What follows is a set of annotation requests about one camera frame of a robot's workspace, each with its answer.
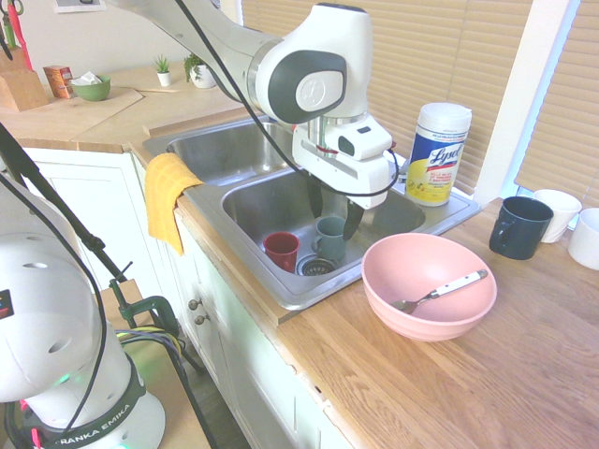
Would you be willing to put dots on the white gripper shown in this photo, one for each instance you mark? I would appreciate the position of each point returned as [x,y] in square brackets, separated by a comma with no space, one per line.
[327,168]

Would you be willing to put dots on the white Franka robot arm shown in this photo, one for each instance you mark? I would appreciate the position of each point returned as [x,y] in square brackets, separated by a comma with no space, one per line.
[309,61]

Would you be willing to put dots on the metal sink drain strainer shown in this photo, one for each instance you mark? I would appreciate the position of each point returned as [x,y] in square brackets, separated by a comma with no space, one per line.
[318,266]

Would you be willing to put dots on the stainless steel double sink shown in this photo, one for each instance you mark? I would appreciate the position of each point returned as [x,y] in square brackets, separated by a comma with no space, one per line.
[243,149]

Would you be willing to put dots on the grey-green mug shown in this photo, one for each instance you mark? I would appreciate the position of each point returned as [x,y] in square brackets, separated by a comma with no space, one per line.
[327,243]

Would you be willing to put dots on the red cup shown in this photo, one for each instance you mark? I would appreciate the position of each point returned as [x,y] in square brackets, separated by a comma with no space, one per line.
[281,252]

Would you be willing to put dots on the pink bowl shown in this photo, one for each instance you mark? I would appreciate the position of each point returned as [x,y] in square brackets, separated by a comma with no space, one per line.
[407,266]

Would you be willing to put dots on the Lysol wipes canister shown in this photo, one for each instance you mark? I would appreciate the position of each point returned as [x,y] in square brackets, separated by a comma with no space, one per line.
[435,159]

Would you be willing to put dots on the white kitchen cabinet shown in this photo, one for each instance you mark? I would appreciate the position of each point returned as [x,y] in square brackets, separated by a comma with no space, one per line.
[224,304]

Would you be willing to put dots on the brass cabinet knob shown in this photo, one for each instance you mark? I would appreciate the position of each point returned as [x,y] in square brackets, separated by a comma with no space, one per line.
[194,304]
[202,320]

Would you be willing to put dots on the yellow dish cloth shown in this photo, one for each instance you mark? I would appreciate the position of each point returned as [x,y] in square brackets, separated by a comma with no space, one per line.
[164,201]

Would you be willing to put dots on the wide wooden window blind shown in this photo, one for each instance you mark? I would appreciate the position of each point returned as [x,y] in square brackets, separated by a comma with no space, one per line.
[421,56]

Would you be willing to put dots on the bushy plant in white pot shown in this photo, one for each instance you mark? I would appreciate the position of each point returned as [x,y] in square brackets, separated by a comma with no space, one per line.
[203,77]

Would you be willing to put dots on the dark blue mug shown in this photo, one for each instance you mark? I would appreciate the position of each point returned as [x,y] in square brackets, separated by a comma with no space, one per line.
[524,234]

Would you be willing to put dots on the green metal clamp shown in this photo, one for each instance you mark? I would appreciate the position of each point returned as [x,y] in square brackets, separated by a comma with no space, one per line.
[150,306]

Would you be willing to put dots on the thin wooden stick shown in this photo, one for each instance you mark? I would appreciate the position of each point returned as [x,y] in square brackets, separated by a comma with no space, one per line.
[156,90]

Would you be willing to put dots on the small plant in white pot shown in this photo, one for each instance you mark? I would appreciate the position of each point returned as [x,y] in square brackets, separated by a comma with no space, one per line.
[164,77]

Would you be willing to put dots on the white cup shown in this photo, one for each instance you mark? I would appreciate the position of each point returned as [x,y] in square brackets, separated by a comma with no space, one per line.
[564,210]

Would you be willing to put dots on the wooden robot stand board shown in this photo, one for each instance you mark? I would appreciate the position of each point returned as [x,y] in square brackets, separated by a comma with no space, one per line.
[154,369]

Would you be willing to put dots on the narrow wooden window blind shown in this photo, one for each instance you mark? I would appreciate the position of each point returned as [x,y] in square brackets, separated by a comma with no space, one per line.
[566,117]

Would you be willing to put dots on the white ramekin bowl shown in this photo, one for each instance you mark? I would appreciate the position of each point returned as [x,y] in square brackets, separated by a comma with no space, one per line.
[587,238]

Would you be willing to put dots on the green bowl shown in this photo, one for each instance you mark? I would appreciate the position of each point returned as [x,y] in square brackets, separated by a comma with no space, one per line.
[93,91]

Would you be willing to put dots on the crumpled white paper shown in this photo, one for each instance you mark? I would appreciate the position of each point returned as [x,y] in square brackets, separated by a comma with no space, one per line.
[86,78]

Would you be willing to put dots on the orange cardboard box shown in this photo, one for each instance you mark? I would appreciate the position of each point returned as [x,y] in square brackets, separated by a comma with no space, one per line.
[56,82]

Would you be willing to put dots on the black tripod pole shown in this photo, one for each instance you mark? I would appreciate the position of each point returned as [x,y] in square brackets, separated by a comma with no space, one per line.
[28,168]

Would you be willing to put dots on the white paper sheet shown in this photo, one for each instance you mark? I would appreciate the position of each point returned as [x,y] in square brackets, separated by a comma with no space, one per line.
[79,5]

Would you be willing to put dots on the wooden knife block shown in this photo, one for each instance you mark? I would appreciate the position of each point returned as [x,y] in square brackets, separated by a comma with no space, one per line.
[21,89]

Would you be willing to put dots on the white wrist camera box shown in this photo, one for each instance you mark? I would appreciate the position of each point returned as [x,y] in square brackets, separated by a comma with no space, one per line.
[369,140]

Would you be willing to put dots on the white window frame post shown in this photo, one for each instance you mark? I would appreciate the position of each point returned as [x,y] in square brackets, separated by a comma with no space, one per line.
[519,117]

